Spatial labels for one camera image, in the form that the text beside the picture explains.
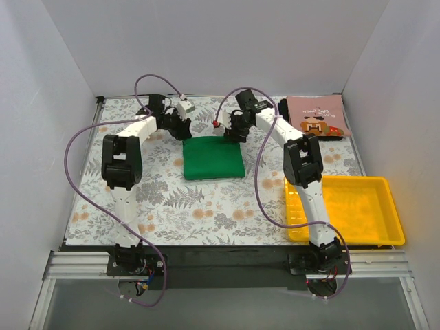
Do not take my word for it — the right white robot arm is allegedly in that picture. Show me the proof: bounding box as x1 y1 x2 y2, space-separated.
213 87 344 274

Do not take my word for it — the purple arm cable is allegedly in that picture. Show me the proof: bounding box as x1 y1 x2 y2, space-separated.
212 86 352 300
65 74 188 307

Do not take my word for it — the black folded t shirt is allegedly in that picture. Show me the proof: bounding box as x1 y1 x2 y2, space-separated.
278 98 344 141

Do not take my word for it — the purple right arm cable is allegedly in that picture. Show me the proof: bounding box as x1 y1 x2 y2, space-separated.
212 86 352 300

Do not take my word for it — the yellow plastic tray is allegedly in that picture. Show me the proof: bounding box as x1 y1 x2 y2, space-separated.
284 176 406 247

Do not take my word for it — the green t shirt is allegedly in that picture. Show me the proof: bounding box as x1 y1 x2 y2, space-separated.
182 136 245 180

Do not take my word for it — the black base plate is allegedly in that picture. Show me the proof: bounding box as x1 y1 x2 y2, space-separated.
107 245 350 290

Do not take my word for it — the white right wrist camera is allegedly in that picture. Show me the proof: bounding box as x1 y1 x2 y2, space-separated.
213 110 232 130

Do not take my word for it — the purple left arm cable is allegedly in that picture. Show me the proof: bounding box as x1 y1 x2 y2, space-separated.
65 74 188 307

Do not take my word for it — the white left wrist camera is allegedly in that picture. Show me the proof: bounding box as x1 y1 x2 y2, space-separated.
176 99 195 120

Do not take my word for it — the aluminium mounting rail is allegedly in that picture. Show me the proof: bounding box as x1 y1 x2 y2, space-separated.
44 247 412 279

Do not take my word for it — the pink folded t shirt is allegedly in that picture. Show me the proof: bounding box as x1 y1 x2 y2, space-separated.
287 94 351 139

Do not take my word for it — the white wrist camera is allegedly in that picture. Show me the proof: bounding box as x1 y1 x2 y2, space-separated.
213 110 232 130
176 99 195 120

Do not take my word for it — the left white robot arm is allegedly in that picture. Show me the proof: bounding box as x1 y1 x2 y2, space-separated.
102 93 195 275

